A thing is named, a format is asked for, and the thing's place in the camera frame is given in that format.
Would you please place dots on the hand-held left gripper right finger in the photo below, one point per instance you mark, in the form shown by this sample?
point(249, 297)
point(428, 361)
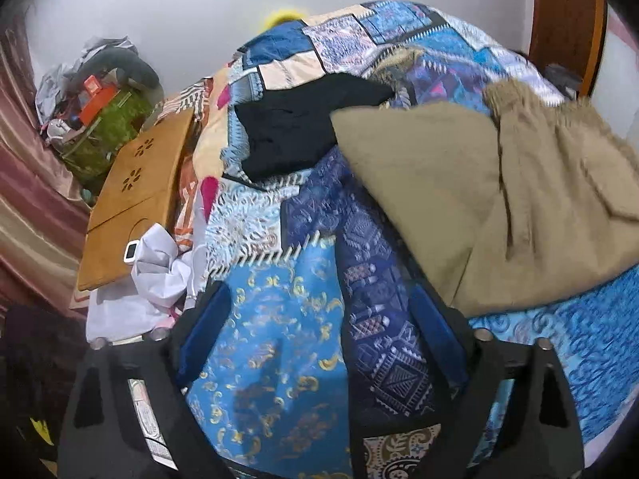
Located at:
point(442, 339)

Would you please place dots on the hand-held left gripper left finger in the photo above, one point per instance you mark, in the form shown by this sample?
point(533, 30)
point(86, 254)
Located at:
point(204, 329)

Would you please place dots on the khaki pants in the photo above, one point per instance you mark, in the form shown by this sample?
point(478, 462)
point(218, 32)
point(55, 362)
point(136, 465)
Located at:
point(424, 169)

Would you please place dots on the white crumpled cloth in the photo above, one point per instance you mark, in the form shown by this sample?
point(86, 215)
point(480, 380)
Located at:
point(159, 269)

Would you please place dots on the blue patchwork blanket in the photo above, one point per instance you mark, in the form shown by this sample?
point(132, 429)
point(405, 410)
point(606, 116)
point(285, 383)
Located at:
point(279, 339)

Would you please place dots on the small white device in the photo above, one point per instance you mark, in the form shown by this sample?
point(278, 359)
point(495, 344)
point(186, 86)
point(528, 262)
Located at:
point(131, 252)

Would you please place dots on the orange floral bedsheet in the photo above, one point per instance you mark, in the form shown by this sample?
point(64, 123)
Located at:
point(192, 194)

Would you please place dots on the wooden lap table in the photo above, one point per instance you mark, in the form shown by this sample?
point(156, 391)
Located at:
point(135, 199)

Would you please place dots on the dark cloth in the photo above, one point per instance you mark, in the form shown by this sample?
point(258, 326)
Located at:
point(35, 359)

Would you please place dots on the pink striped curtain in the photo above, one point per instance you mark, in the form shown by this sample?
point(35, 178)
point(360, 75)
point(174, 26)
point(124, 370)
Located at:
point(30, 209)

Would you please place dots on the green storage box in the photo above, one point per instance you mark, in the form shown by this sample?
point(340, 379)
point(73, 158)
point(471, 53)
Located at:
point(110, 129)

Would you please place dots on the black garment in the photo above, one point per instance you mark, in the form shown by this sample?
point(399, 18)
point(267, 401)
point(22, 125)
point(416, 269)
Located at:
point(294, 124)

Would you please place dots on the striped cloth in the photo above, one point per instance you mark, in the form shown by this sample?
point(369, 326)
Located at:
point(187, 97)

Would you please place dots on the orange box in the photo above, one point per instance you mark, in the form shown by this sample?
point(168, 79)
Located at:
point(97, 105)

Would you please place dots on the grey stuffed pillow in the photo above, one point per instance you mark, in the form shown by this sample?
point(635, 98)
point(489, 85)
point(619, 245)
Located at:
point(140, 72)

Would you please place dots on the red box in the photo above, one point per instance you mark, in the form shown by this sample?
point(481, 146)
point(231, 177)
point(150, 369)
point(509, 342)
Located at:
point(91, 84)

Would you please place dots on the grey cloth bundle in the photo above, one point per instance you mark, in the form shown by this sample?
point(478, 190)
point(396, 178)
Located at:
point(561, 77)

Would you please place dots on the pile of grey clothes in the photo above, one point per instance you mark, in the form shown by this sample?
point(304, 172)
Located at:
point(50, 85)

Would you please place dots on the yellow foam arch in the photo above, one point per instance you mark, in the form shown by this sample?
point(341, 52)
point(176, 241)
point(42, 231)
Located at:
point(279, 16)

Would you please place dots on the wooden door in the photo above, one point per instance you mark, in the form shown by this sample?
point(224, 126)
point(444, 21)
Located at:
point(564, 10)

